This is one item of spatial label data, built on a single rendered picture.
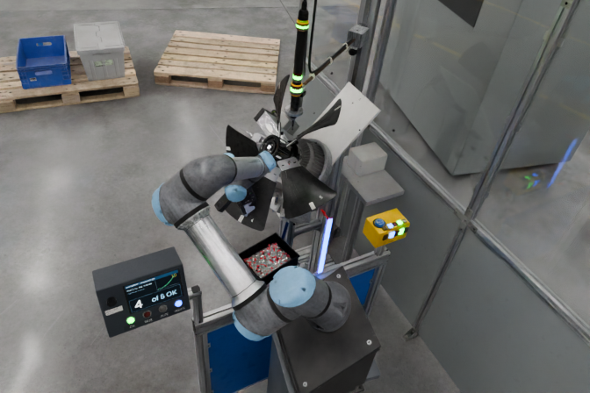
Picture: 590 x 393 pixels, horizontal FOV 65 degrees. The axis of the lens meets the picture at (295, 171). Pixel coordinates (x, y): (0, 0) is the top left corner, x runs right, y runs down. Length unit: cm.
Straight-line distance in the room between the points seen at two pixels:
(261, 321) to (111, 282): 47
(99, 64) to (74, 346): 265
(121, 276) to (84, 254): 179
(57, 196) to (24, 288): 79
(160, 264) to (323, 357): 57
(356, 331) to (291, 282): 25
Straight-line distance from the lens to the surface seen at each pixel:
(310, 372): 147
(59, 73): 471
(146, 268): 153
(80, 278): 319
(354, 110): 216
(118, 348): 286
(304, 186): 188
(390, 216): 199
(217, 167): 133
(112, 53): 463
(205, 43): 538
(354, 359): 140
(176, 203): 134
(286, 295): 129
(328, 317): 140
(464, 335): 259
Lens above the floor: 243
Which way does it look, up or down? 40 degrees down
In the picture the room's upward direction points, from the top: 6 degrees clockwise
